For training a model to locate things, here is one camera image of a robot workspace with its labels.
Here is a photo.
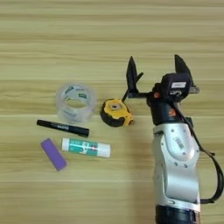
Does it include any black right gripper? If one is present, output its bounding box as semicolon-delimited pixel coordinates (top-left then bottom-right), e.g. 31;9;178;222
125;53;201;127

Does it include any yellow black tape measure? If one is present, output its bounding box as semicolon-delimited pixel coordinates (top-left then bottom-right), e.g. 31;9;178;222
100;72;144;128

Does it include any clear tape roll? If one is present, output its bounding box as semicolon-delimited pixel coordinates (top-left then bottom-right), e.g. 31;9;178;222
55;82;98;126

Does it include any green white glue stick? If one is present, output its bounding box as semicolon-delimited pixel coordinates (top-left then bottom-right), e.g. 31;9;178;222
61;137;112;159

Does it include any small black box white label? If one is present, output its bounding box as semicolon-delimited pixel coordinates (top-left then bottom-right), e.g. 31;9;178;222
161;73;193;103

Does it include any black marker pen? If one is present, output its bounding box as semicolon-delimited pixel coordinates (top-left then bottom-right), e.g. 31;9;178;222
36;118;90;138

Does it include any purple eraser block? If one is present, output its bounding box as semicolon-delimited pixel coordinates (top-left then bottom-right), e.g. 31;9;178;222
39;137;68;172

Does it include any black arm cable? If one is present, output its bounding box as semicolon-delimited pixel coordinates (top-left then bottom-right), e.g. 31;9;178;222
171;101;224;205

